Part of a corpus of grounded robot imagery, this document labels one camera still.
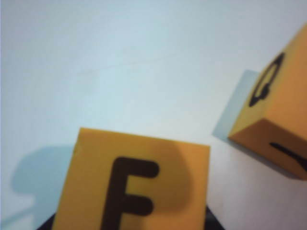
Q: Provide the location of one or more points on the yellow foam block Alligator 6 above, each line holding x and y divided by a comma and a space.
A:
134, 182

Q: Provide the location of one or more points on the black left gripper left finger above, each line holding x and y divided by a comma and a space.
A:
46, 222

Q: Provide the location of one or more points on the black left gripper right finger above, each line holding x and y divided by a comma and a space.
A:
212, 220

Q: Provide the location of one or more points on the yellow foam block Y 9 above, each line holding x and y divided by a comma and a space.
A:
275, 107

